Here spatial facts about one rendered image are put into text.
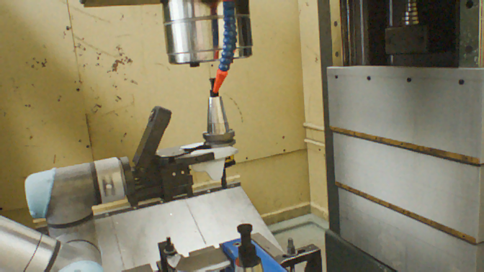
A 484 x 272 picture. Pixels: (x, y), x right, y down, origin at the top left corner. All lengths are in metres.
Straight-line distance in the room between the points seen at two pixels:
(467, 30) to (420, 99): 0.17
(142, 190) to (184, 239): 0.98
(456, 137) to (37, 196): 0.76
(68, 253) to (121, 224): 1.17
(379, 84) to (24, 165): 1.33
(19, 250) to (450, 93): 0.78
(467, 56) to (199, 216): 1.28
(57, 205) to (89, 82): 1.06
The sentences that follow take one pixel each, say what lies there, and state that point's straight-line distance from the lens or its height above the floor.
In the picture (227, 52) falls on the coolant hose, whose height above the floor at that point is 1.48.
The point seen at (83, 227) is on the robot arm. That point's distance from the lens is 0.74.
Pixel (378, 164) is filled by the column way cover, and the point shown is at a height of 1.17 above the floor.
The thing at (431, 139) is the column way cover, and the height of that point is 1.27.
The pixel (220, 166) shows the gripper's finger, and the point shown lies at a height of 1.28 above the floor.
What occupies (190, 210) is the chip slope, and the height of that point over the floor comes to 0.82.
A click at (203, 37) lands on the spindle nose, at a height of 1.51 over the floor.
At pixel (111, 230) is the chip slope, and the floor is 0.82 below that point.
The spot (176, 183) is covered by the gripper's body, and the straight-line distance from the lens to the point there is 0.75.
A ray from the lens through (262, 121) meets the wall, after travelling 1.96.
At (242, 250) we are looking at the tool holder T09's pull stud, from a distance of 0.39.
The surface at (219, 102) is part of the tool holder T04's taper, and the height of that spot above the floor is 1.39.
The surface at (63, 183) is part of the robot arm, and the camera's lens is 0.72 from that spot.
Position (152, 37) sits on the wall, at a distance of 1.78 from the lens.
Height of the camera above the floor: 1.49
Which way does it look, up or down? 12 degrees down
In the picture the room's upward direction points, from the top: 5 degrees counter-clockwise
